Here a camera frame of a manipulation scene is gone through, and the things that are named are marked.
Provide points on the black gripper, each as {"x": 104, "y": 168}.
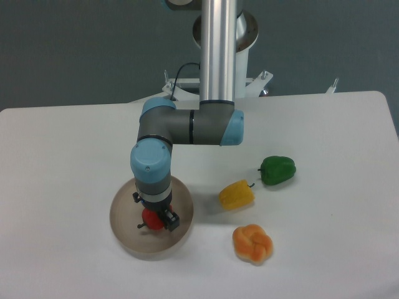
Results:
{"x": 159, "y": 203}

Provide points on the red toy pepper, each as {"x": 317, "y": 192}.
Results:
{"x": 150, "y": 220}

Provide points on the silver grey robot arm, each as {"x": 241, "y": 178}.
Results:
{"x": 215, "y": 122}

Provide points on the beige round plate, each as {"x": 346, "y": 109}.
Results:
{"x": 145, "y": 243}

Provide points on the yellow toy pepper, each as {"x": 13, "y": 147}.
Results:
{"x": 236, "y": 195}

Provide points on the green toy pepper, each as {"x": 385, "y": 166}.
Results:
{"x": 276, "y": 169}

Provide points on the orange knotted bread roll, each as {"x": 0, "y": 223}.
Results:
{"x": 252, "y": 244}

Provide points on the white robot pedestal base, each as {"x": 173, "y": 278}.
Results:
{"x": 295, "y": 43}

